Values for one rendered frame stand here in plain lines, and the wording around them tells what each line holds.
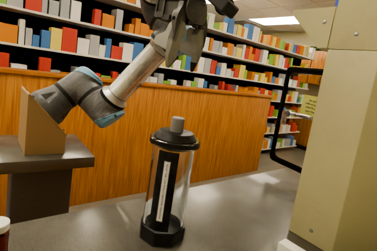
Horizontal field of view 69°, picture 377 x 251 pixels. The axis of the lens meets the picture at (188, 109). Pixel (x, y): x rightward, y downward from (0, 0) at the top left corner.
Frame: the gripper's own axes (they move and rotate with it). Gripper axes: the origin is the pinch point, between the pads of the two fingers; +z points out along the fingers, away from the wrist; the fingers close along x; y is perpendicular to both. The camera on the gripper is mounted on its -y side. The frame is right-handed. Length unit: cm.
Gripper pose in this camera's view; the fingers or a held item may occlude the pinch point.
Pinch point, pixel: (184, 65)
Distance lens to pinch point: 57.0
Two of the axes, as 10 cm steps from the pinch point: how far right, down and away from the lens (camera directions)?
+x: -5.6, 0.1, -8.3
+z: -1.8, 9.7, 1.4
